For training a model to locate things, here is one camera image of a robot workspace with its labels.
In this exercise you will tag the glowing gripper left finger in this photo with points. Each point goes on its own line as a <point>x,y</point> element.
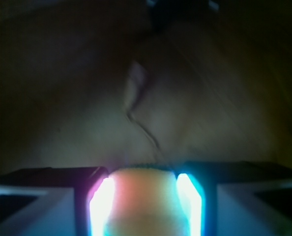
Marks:
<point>55,201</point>

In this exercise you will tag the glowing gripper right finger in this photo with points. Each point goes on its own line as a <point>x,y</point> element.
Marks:
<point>236,198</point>

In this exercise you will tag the yellow sponge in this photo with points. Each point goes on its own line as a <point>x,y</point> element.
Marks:
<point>146,203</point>

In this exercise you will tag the brown paper bag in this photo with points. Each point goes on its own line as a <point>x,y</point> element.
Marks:
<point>124,82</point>

